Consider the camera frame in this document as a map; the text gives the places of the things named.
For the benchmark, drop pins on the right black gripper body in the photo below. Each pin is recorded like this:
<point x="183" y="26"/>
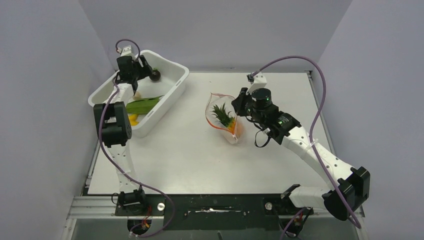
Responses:
<point x="245" y="107"/>

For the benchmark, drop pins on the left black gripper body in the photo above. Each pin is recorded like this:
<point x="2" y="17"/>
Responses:
<point x="140" y="72"/>

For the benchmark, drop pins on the dark mangosteen toy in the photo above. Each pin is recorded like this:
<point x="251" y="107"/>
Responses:
<point x="155" y="75"/>

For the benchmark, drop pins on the toy pineapple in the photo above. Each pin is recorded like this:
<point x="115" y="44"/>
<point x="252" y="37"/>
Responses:
<point x="234" y="126"/>

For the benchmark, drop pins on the clear zip top bag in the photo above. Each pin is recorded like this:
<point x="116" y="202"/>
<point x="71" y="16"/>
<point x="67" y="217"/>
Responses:
<point x="219" y="99"/>

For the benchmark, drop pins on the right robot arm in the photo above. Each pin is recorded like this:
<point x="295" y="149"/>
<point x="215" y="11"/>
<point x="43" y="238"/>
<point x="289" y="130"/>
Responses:
<point x="347" y="187"/>

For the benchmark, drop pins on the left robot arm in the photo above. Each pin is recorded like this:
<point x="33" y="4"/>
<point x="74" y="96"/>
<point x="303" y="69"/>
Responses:
<point x="114" y="131"/>

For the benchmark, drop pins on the garlic toy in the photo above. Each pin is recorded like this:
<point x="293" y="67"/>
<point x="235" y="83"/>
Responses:
<point x="137" y="96"/>

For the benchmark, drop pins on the white plastic bin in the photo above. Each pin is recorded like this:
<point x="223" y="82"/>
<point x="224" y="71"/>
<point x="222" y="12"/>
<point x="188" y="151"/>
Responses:
<point x="147" y="84"/>

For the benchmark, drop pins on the green toy vegetable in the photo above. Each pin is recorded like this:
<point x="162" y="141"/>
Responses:
<point x="142" y="106"/>

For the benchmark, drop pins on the yellow toy banana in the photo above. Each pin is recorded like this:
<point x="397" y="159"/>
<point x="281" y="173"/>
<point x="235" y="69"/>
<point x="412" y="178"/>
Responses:
<point x="133" y="119"/>

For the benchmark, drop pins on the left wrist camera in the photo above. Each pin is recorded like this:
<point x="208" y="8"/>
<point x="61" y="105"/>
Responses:
<point x="127" y="52"/>

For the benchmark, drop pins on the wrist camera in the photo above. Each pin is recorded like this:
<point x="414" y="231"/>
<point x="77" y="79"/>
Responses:
<point x="256" y="81"/>
<point x="127" y="52"/>

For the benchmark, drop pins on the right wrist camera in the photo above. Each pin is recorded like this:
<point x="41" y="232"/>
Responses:
<point x="256" y="81"/>

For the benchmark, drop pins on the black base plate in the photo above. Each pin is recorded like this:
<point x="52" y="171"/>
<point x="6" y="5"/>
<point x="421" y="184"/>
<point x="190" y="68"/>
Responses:
<point x="207" y="212"/>

